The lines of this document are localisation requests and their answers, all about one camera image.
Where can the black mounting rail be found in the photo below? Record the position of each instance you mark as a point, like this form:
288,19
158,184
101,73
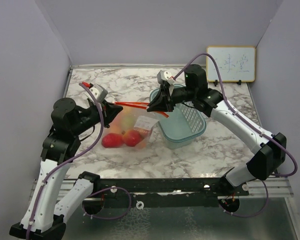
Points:
156,192

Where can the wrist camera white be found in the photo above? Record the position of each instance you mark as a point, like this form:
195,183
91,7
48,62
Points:
165,78
97,91

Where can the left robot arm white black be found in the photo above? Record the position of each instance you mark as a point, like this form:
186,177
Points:
46,218

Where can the clear zip bag orange zipper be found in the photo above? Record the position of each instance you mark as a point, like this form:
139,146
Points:
145,121

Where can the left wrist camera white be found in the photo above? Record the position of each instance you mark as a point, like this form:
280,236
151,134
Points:
97,91

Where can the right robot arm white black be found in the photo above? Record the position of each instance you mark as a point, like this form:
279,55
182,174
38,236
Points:
267,148

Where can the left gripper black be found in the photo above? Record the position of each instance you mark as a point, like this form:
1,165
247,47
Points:
110,110

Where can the small whiteboard wooden frame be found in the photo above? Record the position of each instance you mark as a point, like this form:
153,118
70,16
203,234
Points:
235,63

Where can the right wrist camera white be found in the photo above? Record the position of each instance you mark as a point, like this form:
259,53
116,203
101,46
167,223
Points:
165,78

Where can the blue white plastic basket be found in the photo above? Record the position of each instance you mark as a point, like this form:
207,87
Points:
182,126

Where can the red toy pepper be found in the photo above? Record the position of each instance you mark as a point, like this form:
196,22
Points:
112,140

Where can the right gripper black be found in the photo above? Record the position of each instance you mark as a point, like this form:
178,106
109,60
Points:
160,104

